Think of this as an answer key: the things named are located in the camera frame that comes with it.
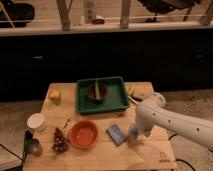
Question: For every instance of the green stick in bowl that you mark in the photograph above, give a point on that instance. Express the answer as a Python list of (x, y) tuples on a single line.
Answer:
[(97, 90)]

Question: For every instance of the black office chair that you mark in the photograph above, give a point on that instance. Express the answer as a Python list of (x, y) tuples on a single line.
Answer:
[(167, 6)]

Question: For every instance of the blue sponge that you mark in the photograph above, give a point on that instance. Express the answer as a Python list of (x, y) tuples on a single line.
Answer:
[(116, 134)]

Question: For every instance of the green plastic tray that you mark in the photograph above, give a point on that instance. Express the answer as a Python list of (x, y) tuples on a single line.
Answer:
[(116, 99)]

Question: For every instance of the bunch of dark grapes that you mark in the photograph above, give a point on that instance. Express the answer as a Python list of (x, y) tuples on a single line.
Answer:
[(60, 144)]

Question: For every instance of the dark brown bowl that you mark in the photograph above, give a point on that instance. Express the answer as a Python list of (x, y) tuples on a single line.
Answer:
[(90, 93)]

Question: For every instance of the black handled brush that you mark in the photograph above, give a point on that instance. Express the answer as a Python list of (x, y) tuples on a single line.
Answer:
[(132, 100)]

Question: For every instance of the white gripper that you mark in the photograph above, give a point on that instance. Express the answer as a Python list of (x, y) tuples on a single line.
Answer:
[(145, 131)]

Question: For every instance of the white cup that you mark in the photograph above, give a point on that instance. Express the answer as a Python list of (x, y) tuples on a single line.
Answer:
[(36, 122)]

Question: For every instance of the black chair left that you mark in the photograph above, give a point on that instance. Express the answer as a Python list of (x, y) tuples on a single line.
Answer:
[(20, 13)]

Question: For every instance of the grey blue towel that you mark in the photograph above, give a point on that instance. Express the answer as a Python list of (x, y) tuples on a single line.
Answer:
[(133, 132)]

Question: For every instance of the yellow green fruit toy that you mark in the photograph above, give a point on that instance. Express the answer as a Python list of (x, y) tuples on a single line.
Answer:
[(55, 97)]

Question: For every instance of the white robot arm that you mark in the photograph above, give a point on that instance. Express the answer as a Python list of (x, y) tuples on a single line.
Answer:
[(151, 112)]

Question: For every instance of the dark metal cup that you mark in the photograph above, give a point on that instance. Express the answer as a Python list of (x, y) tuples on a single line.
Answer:
[(33, 147)]

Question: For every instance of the red orange bowl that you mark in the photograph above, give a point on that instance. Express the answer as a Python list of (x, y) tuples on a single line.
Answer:
[(83, 134)]

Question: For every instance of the dark red background object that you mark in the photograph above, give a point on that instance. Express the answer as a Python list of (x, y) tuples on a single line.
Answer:
[(98, 21)]

